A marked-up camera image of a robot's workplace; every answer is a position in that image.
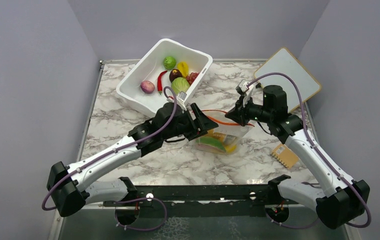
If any white plastic bin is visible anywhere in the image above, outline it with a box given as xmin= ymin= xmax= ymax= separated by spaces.
xmin=116 ymin=38 xmax=213 ymax=117

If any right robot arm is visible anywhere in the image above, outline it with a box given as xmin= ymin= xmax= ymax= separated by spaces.
xmin=225 ymin=83 xmax=372 ymax=229

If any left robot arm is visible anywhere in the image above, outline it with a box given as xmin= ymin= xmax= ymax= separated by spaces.
xmin=41 ymin=102 xmax=219 ymax=217

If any yellow bell pepper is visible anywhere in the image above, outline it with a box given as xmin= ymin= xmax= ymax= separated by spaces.
xmin=176 ymin=61 xmax=189 ymax=78

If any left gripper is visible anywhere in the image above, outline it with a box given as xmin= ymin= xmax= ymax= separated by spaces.
xmin=162 ymin=102 xmax=218 ymax=141

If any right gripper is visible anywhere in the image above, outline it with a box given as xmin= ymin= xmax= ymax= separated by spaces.
xmin=225 ymin=93 xmax=273 ymax=127

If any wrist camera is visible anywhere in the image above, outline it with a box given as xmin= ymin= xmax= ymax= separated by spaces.
xmin=235 ymin=80 xmax=254 ymax=97
xmin=176 ymin=91 xmax=187 ymax=112

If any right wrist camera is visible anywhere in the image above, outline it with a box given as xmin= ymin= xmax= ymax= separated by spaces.
xmin=235 ymin=80 xmax=254 ymax=97

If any small yellow notebook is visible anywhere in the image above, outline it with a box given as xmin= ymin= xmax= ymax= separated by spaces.
xmin=270 ymin=143 xmax=299 ymax=169

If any red chili pepper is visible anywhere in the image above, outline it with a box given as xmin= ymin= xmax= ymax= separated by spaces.
xmin=156 ymin=70 xmax=168 ymax=95

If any purple onion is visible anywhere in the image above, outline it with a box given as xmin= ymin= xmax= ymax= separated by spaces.
xmin=140 ymin=80 xmax=155 ymax=94

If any white board wooden frame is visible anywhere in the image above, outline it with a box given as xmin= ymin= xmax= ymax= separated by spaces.
xmin=254 ymin=47 xmax=322 ymax=113

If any green cabbage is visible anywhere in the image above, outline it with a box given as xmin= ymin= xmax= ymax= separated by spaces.
xmin=171 ymin=77 xmax=191 ymax=95

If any red grapes bunch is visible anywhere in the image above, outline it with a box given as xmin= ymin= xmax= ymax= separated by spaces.
xmin=186 ymin=72 xmax=199 ymax=85

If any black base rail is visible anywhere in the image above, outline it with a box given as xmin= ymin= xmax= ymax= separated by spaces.
xmin=68 ymin=177 xmax=302 ymax=220

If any small green lime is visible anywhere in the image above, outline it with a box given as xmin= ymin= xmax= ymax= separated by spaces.
xmin=162 ymin=56 xmax=177 ymax=70

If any clear zip top bag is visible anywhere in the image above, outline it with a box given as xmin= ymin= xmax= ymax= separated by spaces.
xmin=192 ymin=109 xmax=255 ymax=155

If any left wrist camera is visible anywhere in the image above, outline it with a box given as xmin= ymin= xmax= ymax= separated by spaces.
xmin=176 ymin=91 xmax=187 ymax=112

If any dark purple fruit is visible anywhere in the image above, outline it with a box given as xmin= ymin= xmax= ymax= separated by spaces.
xmin=169 ymin=69 xmax=183 ymax=83

